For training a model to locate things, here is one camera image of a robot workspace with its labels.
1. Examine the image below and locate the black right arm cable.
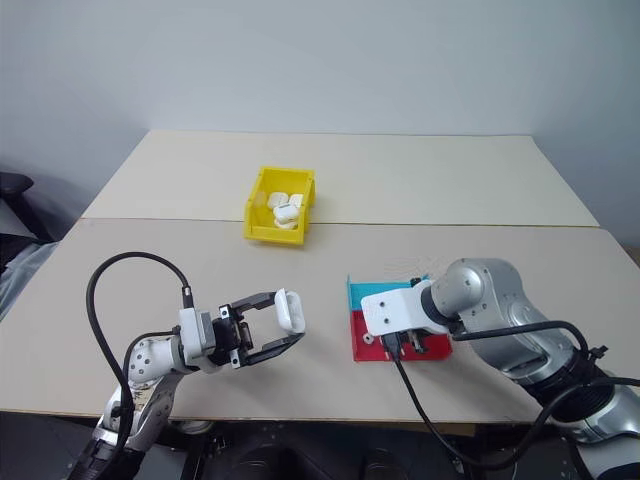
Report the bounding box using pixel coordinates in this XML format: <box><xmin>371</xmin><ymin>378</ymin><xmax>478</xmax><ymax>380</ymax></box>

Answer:
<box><xmin>382</xmin><ymin>319</ymin><xmax>640</xmax><ymax>469</ymax></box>

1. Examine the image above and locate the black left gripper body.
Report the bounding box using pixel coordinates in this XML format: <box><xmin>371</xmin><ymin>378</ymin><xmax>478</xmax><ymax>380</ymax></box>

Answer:
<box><xmin>209</xmin><ymin>302</ymin><xmax>252</xmax><ymax>370</ymax></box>

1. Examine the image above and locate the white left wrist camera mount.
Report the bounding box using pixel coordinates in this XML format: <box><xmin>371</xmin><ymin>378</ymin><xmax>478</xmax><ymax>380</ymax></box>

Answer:
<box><xmin>178</xmin><ymin>307</ymin><xmax>217</xmax><ymax>374</ymax></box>

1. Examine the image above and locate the black chair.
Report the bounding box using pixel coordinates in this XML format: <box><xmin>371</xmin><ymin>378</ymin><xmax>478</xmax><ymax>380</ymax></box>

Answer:
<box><xmin>0</xmin><ymin>169</ymin><xmax>51</xmax><ymax>246</ymax></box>

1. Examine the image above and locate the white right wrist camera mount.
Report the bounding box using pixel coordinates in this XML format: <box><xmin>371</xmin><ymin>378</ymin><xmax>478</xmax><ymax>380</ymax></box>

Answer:
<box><xmin>360</xmin><ymin>281</ymin><xmax>451</xmax><ymax>337</ymax></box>

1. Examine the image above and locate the grey cloth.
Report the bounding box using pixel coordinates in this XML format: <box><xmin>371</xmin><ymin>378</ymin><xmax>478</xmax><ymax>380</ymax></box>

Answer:
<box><xmin>0</xmin><ymin>232</ymin><xmax>64</xmax><ymax>324</ymax></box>

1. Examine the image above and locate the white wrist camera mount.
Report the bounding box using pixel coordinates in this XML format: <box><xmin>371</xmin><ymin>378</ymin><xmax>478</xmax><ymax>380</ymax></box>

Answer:
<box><xmin>360</xmin><ymin>281</ymin><xmax>451</xmax><ymax>337</ymax></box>
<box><xmin>178</xmin><ymin>307</ymin><xmax>217</xmax><ymax>374</ymax></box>

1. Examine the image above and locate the red and teal earbud tray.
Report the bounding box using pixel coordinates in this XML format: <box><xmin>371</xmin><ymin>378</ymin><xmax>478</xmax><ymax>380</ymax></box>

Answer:
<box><xmin>343</xmin><ymin>272</ymin><xmax>454</xmax><ymax>363</ymax></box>

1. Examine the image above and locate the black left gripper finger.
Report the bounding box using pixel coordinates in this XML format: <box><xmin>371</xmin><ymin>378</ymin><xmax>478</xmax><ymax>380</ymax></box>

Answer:
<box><xmin>247</xmin><ymin>331</ymin><xmax>306</xmax><ymax>368</ymax></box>
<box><xmin>230</xmin><ymin>290</ymin><xmax>278</xmax><ymax>314</ymax></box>

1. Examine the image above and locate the yellow plastic bin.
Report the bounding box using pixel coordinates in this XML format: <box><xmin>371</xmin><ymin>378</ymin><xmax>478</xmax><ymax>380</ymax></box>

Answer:
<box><xmin>242</xmin><ymin>166</ymin><xmax>318</xmax><ymax>248</ymax></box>

